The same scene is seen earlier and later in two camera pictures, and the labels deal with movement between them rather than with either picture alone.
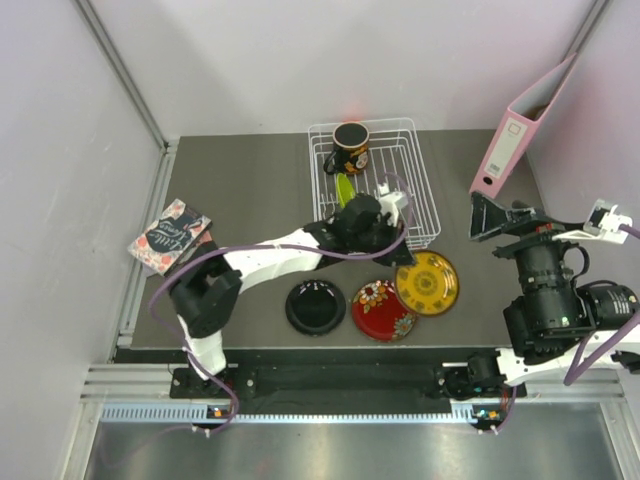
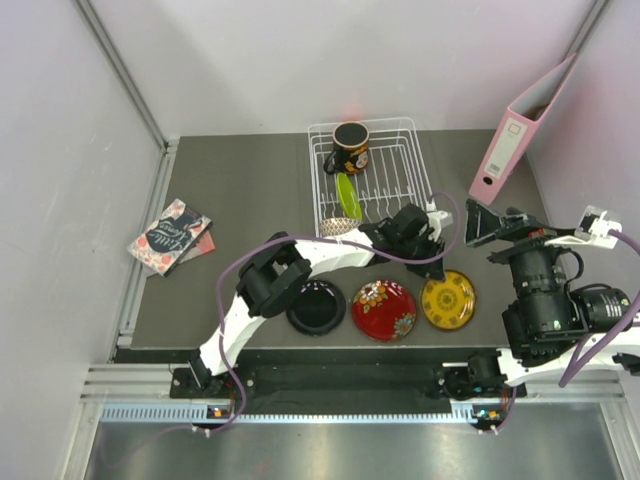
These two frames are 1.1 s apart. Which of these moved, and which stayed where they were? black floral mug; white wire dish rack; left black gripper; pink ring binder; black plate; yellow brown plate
Moved: yellow brown plate; left black gripper
Stayed: black plate; pink ring binder; white wire dish rack; black floral mug
